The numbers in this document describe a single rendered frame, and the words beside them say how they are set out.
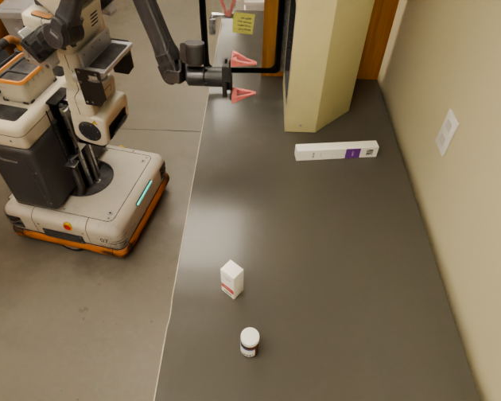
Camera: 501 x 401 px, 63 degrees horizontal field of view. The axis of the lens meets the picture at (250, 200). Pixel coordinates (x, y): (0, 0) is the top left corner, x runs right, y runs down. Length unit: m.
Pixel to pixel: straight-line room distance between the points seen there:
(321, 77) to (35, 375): 1.72
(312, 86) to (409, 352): 0.84
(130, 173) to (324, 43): 1.40
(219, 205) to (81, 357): 1.15
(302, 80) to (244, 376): 0.90
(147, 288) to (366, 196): 1.30
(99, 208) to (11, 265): 0.59
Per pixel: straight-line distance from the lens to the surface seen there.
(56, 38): 1.52
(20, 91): 2.04
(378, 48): 1.81
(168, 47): 1.30
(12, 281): 2.48
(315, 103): 1.45
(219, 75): 1.27
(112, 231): 2.13
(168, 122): 3.14
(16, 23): 3.44
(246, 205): 1.24
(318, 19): 1.30
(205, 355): 1.00
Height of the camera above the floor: 1.87
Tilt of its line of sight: 48 degrees down
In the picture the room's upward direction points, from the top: 2 degrees clockwise
